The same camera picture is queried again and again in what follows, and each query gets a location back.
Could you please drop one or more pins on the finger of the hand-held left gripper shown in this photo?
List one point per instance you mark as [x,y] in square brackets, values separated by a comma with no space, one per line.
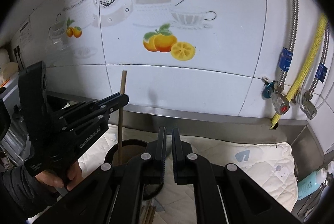
[117,100]
[88,121]

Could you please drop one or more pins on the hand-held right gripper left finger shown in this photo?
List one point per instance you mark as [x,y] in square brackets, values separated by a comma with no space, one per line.
[162,161]

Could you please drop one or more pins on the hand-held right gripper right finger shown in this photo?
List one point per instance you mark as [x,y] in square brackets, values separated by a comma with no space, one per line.
[175,161]

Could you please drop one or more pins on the black utensil holder cup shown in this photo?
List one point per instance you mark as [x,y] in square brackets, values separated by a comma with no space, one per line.
[130,152]

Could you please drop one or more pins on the person's left forearm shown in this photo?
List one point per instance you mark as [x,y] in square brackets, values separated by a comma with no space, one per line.
[18,192]

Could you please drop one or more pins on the person's left hand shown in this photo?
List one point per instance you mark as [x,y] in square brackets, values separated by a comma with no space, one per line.
[74,174]

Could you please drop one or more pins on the silver kitchen appliance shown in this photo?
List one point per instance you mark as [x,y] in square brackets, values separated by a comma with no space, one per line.
[11,98]

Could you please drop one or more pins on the cream container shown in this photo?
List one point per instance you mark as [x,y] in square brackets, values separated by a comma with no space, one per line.
[11,69]

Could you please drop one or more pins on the white round container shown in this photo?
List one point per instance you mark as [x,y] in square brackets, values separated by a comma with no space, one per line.
[4,57]

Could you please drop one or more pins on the white quilted mat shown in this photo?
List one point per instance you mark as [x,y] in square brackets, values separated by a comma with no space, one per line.
[248,174]

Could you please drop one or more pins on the metal valve with red knob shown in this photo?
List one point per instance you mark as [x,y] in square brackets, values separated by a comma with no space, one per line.
[280,104]

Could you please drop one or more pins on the teal pump bottle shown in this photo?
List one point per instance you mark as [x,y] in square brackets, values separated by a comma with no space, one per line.
[309,185]

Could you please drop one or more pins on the plain metal valve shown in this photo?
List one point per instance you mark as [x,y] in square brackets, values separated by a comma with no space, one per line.
[310,108]

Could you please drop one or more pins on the black wall plug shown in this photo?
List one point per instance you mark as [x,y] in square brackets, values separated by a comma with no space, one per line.
[17,51]

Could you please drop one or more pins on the white paper wall notice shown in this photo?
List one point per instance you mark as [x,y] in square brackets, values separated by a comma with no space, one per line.
[26,33]

